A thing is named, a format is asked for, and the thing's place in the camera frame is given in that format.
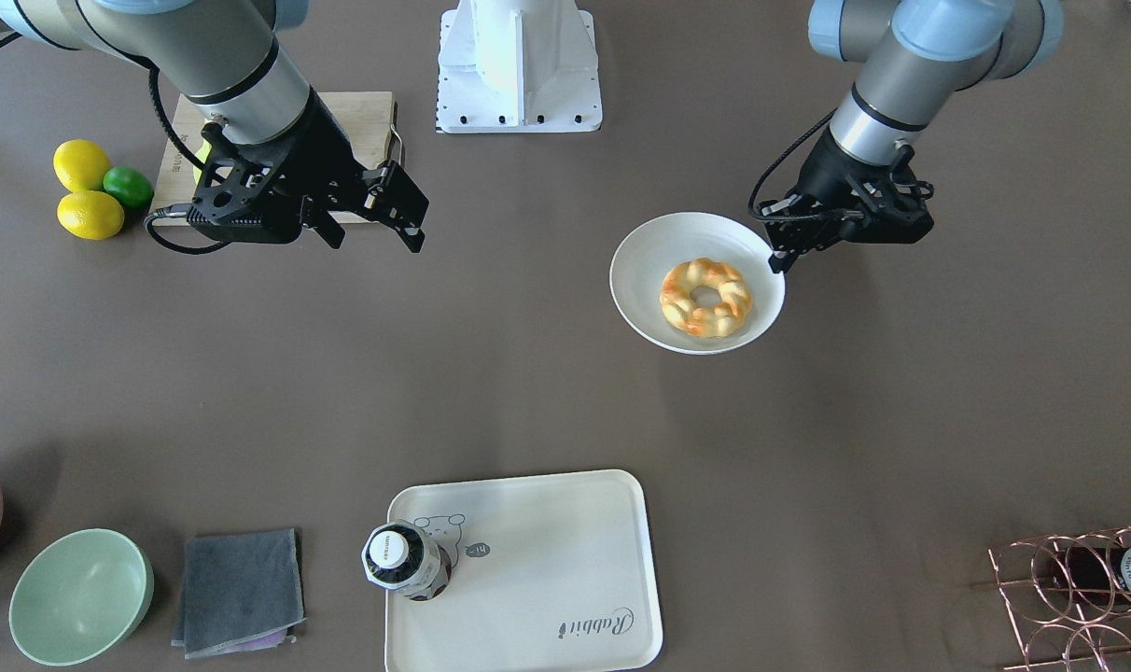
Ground yellow lemon rear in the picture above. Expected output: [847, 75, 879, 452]
[52, 139, 113, 193]

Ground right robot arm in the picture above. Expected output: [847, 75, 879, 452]
[0, 1, 428, 255]

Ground green lime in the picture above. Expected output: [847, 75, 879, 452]
[102, 166, 155, 210]

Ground copper wire bottle rack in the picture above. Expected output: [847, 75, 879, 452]
[987, 527, 1131, 671]

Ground mint green bowl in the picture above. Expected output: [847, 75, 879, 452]
[9, 528, 155, 666]

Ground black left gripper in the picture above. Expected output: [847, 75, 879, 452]
[763, 131, 935, 273]

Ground wooden cutting board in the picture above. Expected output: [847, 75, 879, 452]
[150, 91, 399, 210]

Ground yellow lemon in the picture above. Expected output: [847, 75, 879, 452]
[57, 190, 126, 241]
[52, 139, 113, 193]

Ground white plate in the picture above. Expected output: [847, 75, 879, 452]
[608, 212, 786, 356]

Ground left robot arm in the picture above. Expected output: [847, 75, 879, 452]
[749, 1, 1065, 273]

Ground glazed twisted donut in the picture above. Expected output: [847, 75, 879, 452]
[658, 257, 756, 339]

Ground white serving tray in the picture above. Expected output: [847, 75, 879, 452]
[385, 469, 663, 671]

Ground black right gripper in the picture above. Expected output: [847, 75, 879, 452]
[185, 91, 429, 255]

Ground dark drink bottle on tray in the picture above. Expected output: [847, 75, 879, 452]
[361, 520, 452, 601]

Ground yellow lemon front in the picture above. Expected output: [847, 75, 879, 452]
[57, 190, 126, 241]

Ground bottle in rack upper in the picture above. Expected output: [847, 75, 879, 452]
[1065, 545, 1131, 608]

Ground grey folded cloth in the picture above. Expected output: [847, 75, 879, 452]
[172, 528, 307, 660]

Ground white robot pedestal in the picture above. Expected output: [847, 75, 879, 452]
[435, 1, 604, 133]

